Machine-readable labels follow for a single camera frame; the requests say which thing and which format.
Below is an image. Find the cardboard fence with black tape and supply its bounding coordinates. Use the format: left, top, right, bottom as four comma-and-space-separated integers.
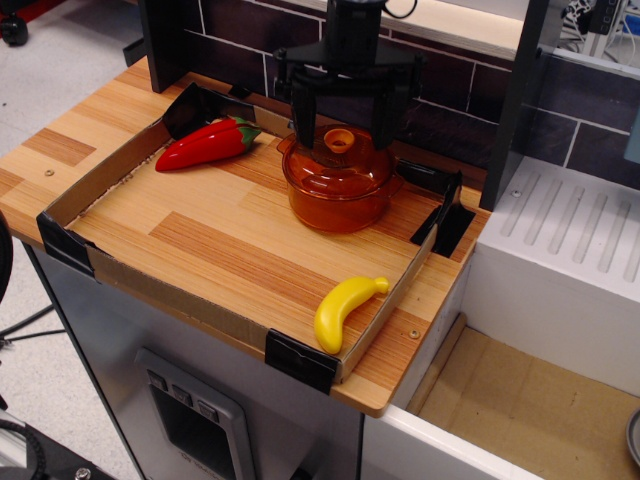
38, 86, 488, 409

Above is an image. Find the grey plate in sink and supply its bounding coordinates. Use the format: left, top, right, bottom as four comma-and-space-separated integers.
626, 409, 640, 466

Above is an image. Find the orange transparent pot lid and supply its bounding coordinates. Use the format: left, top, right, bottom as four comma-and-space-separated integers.
277, 125, 396, 199

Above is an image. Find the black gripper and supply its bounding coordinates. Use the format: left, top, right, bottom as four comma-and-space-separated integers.
274, 1, 424, 150

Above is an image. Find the white toy sink unit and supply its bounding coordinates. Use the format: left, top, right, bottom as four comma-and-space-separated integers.
361, 159, 639, 479

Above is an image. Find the yellow toy banana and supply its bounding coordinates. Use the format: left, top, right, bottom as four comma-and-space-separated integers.
314, 276, 390, 354

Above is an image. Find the red toy chili pepper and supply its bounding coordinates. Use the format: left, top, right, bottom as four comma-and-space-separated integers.
155, 117, 261, 172

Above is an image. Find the orange transparent plastic pot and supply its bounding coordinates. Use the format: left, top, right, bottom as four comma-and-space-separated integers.
276, 130, 405, 234

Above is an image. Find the dark shelf upright post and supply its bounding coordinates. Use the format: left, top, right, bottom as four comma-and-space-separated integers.
479, 1, 549, 211

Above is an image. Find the silver toy dishwasher front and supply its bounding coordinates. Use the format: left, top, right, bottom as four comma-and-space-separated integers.
28, 248, 363, 479

